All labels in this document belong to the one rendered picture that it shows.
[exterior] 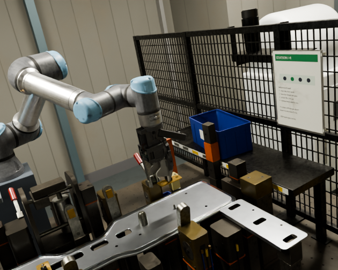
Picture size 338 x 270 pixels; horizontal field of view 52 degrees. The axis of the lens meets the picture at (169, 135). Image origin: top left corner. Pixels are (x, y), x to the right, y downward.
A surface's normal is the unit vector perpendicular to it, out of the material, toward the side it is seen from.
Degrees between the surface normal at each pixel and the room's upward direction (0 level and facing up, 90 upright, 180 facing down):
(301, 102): 90
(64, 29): 90
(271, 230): 0
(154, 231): 0
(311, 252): 0
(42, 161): 90
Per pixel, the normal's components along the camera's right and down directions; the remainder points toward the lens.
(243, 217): -0.18, -0.93
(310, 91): -0.84, 0.31
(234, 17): 0.49, 0.21
